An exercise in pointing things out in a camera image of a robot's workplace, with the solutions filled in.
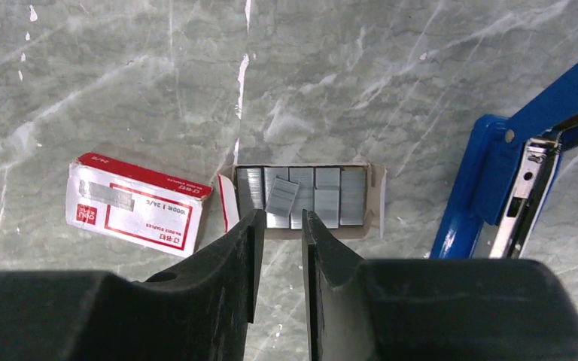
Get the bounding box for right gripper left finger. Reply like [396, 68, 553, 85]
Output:
[0, 210, 266, 360]

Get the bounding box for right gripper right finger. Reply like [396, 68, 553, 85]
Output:
[302, 211, 578, 360]

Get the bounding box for cardboard staple tray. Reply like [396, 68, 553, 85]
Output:
[217, 162, 387, 240]

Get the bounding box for red white staple box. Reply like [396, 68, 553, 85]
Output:
[65, 152, 212, 258]

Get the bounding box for silver staple strip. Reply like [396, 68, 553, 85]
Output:
[266, 177, 300, 217]

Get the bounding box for blue stapler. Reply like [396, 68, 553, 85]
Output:
[430, 63, 578, 259]

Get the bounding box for silver staple strips in tray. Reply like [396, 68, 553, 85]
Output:
[235, 165, 368, 230]

